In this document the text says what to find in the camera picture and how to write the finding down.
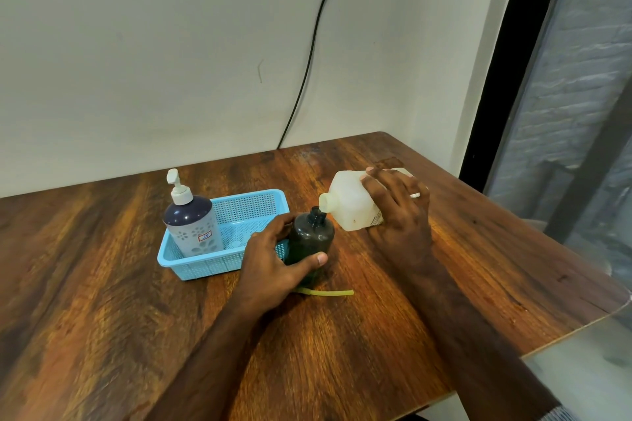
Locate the person's right hand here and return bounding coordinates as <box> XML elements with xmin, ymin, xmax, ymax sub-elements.
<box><xmin>360</xmin><ymin>166</ymin><xmax>435</xmax><ymax>269</ymax></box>

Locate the person's left hand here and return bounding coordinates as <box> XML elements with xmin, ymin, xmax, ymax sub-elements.
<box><xmin>239</xmin><ymin>212</ymin><xmax>329</xmax><ymax>319</ymax></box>

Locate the white plastic jug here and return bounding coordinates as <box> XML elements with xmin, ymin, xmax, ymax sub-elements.
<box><xmin>318</xmin><ymin>167</ymin><xmax>422</xmax><ymax>232</ymax></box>

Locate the dark green plastic bottle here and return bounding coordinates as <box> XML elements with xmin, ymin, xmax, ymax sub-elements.
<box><xmin>285</xmin><ymin>207</ymin><xmax>336</xmax><ymax>289</ymax></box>

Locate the person's right forearm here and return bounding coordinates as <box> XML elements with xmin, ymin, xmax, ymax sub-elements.
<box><xmin>390</xmin><ymin>255</ymin><xmax>561</xmax><ymax>421</ymax></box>

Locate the person's left forearm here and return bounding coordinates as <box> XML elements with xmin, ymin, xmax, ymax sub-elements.
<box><xmin>144</xmin><ymin>300</ymin><xmax>277</xmax><ymax>421</ymax></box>

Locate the yellow-green plastic tube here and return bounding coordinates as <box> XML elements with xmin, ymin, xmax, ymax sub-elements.
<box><xmin>290</xmin><ymin>287</ymin><xmax>355</xmax><ymax>297</ymax></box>

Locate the light blue plastic basket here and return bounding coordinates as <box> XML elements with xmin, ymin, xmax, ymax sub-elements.
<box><xmin>157</xmin><ymin>189</ymin><xmax>291</xmax><ymax>282</ymax></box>

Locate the dark pump dispenser bottle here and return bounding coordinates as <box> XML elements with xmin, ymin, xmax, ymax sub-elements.
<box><xmin>162</xmin><ymin>168</ymin><xmax>224</xmax><ymax>259</ymax></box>

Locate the dark metal bar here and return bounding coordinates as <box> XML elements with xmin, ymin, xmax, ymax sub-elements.
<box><xmin>544</xmin><ymin>83</ymin><xmax>632</xmax><ymax>245</ymax></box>

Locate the grey sleeve cuff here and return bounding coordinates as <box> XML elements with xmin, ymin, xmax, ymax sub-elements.
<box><xmin>540</xmin><ymin>403</ymin><xmax>582</xmax><ymax>421</ymax></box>

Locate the black cable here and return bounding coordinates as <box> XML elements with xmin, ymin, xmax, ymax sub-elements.
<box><xmin>276</xmin><ymin>0</ymin><xmax>341</xmax><ymax>150</ymax></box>

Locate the black window frame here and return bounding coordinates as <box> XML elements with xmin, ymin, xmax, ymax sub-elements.
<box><xmin>459</xmin><ymin>0</ymin><xmax>572</xmax><ymax>194</ymax></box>

